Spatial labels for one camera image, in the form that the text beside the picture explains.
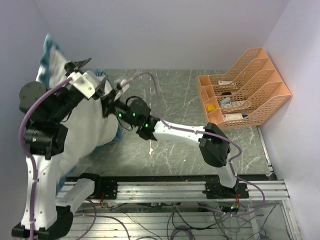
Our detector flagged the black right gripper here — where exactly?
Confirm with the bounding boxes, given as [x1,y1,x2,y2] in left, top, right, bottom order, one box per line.
[87,89,138,127]

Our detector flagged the blue houndstooth bear pillowcase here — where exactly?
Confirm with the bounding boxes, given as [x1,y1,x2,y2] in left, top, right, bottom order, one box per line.
[37,33,122,193]

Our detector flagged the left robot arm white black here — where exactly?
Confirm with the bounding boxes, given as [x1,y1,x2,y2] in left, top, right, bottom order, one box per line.
[11,60,105,240]

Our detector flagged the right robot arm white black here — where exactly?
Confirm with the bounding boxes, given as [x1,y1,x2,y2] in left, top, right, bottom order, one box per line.
[101,90,238,198]

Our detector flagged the yellow object in organizer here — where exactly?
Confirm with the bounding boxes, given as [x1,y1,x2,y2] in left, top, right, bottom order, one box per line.
[206,104,216,113]

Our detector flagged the white box in back slot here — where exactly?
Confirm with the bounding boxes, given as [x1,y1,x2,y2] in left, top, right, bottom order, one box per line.
[217,80,232,86]

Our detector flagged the light blue stapler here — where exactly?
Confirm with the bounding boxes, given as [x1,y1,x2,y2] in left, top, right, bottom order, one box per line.
[219,97,231,106]

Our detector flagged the white red box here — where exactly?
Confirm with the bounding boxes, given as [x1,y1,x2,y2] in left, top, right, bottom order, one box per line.
[222,113,243,121]

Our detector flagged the orange plastic file organizer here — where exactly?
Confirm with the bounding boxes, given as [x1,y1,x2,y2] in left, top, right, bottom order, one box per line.
[196,47,291,129]

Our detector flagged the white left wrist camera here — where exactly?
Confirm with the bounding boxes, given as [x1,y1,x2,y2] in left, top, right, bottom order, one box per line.
[68,70,102,100]

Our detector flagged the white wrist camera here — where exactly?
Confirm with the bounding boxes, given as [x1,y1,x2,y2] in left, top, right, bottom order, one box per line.
[115,79,130,100]
[68,70,102,100]

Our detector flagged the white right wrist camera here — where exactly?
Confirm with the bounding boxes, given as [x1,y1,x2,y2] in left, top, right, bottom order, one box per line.
[115,79,130,100]

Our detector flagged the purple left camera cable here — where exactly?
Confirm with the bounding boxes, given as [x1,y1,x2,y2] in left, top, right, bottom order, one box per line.
[18,76,73,240]

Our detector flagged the purple camera cable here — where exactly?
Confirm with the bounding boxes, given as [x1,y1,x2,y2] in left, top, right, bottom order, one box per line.
[122,72,266,216]
[18,76,73,240]

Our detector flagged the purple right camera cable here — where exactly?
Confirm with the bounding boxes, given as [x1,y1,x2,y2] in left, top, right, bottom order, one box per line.
[122,72,266,216]

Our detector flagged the aluminium rail frame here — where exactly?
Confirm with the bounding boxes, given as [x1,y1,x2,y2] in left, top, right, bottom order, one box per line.
[103,180,290,203]

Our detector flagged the loose cables under frame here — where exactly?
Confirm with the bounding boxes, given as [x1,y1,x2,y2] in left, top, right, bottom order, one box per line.
[82,201,271,240]

